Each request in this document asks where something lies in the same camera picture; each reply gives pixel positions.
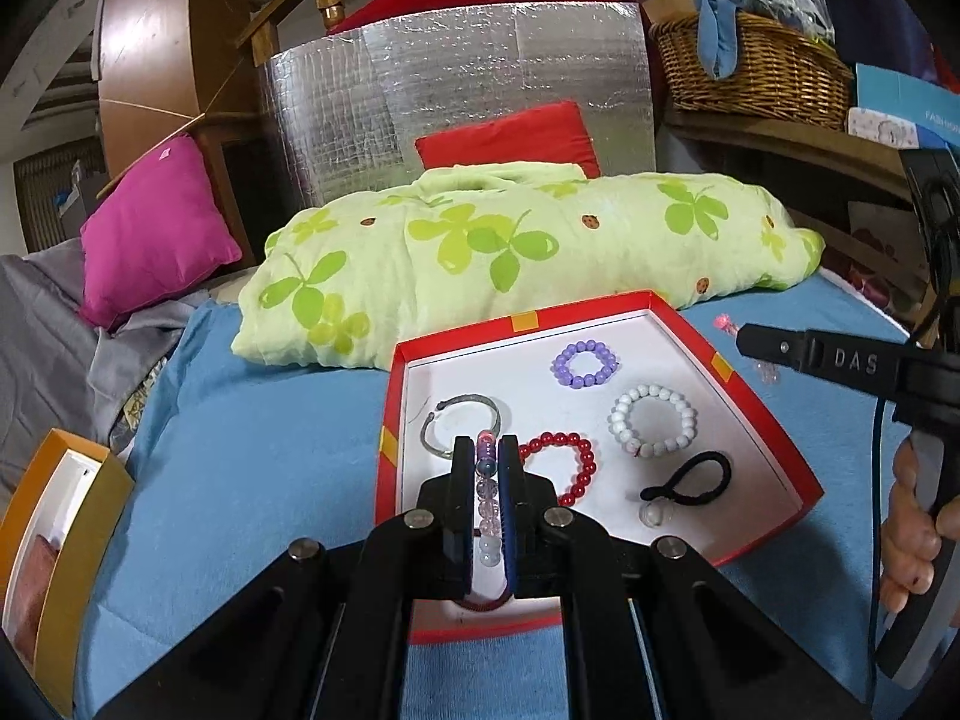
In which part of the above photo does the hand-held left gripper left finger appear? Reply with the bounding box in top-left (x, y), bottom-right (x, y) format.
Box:
top-left (94, 435), bottom-right (481, 720)

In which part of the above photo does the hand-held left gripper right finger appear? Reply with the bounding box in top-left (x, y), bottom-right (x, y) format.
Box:
top-left (499, 435), bottom-right (871, 720)

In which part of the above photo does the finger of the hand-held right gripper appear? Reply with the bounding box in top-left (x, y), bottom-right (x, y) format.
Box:
top-left (739, 324), bottom-right (901, 398)

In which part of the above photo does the pastel bead bracelet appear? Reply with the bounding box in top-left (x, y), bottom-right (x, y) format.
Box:
top-left (474, 431), bottom-right (502, 571)

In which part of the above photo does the red bead bracelet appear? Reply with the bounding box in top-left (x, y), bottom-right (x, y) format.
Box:
top-left (519, 431), bottom-right (599, 509)

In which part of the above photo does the red box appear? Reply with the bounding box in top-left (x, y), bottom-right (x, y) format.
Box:
top-left (373, 289), bottom-right (824, 646)

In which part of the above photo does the person's right hand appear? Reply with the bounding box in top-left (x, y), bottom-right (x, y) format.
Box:
top-left (879, 439), bottom-right (960, 614)

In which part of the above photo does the silver bangle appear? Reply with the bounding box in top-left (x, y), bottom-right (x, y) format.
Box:
top-left (420, 395), bottom-right (502, 458)

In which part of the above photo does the wooden shelf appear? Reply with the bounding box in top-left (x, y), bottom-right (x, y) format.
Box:
top-left (660, 109), bottom-right (946, 331)

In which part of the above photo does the blue bed sheet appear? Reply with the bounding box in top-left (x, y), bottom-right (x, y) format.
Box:
top-left (71, 270), bottom-right (946, 720)

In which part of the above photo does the white patterned box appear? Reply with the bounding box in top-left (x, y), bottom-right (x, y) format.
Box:
top-left (847, 106), bottom-right (920, 149)

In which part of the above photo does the green floral pillow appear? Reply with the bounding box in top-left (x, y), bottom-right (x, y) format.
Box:
top-left (231, 161), bottom-right (826, 372)

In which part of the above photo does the blue cardboard box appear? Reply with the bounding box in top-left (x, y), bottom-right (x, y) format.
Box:
top-left (855, 64), bottom-right (960, 151)

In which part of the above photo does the wicker basket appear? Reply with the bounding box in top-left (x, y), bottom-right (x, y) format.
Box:
top-left (649, 11), bottom-right (856, 132)

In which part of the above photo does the blue cloth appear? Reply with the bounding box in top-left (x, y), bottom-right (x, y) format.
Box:
top-left (694, 0), bottom-right (751, 82)

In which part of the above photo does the red cushion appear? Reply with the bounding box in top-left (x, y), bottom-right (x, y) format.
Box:
top-left (414, 100), bottom-right (601, 179)

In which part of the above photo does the yellow open box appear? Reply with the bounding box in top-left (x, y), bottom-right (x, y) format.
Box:
top-left (0, 427), bottom-right (136, 717)

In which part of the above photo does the pink pillow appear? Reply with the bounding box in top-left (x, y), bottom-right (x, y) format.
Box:
top-left (79, 133), bottom-right (245, 331)

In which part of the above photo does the grey cloth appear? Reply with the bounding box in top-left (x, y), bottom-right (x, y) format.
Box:
top-left (0, 236), bottom-right (211, 511)

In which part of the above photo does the silver insulated sheet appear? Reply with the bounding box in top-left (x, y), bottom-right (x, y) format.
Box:
top-left (259, 1), bottom-right (653, 248)

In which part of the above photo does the wooden panel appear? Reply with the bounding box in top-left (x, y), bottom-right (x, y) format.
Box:
top-left (97, 0), bottom-right (248, 158)

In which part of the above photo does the black cable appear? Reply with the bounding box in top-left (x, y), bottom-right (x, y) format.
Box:
top-left (868, 165), bottom-right (960, 657)

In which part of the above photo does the black hair tie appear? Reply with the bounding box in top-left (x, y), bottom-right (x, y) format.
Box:
top-left (640, 451), bottom-right (734, 503)

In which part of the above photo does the white bead bracelet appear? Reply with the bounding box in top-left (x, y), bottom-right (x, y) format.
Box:
top-left (609, 385), bottom-right (698, 458)

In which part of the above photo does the purple bead bracelet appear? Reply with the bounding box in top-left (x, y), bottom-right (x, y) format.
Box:
top-left (553, 341), bottom-right (620, 391)

